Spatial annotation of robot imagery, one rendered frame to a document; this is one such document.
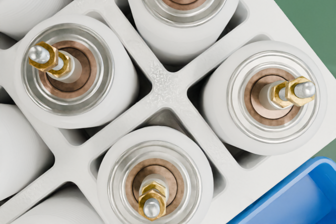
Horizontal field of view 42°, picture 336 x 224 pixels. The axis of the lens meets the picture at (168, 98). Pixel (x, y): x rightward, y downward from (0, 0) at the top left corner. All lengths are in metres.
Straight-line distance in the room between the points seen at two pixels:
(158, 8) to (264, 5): 0.13
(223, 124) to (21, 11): 0.20
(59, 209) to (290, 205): 0.34
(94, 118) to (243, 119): 0.12
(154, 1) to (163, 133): 0.11
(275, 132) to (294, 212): 0.29
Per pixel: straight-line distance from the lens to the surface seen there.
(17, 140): 0.40
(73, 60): 0.34
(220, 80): 0.36
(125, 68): 0.36
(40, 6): 0.43
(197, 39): 0.37
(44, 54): 0.28
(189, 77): 0.43
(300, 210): 0.64
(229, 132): 0.36
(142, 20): 0.37
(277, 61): 0.37
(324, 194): 0.65
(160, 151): 0.35
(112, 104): 0.36
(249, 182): 0.44
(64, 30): 0.37
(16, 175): 0.40
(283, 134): 0.37
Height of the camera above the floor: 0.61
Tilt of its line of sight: 87 degrees down
